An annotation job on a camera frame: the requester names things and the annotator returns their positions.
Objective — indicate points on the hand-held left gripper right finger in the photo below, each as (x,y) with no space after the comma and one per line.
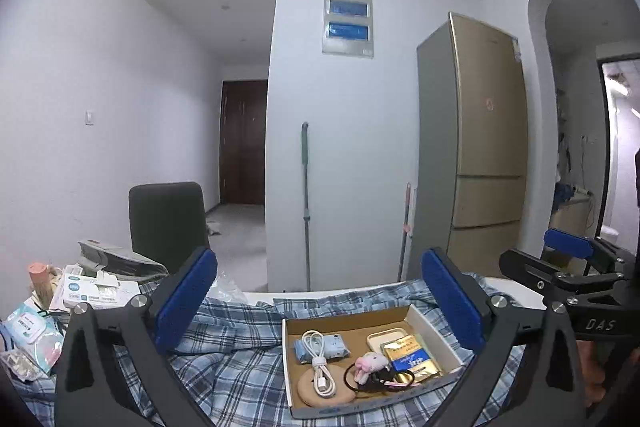
(452,307)

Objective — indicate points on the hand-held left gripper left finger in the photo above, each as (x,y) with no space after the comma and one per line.
(182,307)

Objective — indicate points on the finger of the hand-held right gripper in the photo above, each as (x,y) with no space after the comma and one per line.
(530,269)
(570,244)

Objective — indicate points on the gold and blue packet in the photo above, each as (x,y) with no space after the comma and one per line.
(410,357)

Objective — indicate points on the pale gold metal tin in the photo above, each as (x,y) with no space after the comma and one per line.
(385,337)

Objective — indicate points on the pink plush bunny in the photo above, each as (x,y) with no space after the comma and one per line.
(370,363)

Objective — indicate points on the shallow cardboard box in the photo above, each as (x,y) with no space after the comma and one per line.
(350,332)

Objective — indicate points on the light blue tissue pack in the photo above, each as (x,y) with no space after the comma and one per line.
(336,347)

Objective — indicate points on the round cork coaster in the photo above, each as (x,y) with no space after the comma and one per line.
(307,389)

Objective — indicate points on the person's right hand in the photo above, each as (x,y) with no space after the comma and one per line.
(587,372)

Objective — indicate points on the clear plastic bag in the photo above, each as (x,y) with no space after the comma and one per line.
(227,289)

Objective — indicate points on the blue plaid cloth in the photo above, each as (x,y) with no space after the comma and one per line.
(240,357)

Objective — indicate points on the grey plastic pouch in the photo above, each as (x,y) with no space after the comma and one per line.
(115,259)

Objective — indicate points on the grey rag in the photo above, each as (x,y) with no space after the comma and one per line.
(214,228)

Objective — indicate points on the dark grey chair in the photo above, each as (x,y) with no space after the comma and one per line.
(165,222)

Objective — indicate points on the beige refrigerator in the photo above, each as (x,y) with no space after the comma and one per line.
(480,132)

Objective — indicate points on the brown pink cup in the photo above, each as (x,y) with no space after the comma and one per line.
(41,279)

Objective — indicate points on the wet wipes pack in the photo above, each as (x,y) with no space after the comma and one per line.
(30,332)

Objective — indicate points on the small clear packet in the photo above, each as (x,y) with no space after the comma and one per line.
(20,364)

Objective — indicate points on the dark brown door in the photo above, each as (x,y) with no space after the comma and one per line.
(245,142)

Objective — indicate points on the grey electrical panel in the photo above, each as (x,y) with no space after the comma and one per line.
(347,22)

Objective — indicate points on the white light switch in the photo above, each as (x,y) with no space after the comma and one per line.
(90,117)

